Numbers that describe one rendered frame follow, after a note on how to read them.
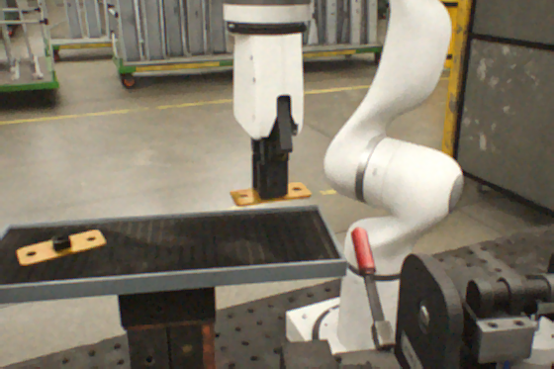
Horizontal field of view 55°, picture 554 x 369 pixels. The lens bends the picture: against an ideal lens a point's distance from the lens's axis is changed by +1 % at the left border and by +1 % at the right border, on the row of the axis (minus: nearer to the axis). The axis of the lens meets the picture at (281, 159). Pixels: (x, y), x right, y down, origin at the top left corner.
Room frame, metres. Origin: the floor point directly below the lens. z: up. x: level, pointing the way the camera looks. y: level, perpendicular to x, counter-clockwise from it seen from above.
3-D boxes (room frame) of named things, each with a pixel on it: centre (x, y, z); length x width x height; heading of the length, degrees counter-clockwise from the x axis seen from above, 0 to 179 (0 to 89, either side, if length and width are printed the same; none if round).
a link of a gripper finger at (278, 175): (0.50, 0.01, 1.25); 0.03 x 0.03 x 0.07; 18
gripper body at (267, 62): (0.52, 0.01, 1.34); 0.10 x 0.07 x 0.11; 18
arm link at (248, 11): (0.53, 0.01, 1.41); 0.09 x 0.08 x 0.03; 18
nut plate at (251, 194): (0.52, 0.01, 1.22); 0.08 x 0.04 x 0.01; 108
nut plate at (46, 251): (0.50, 0.23, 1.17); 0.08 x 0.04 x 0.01; 122
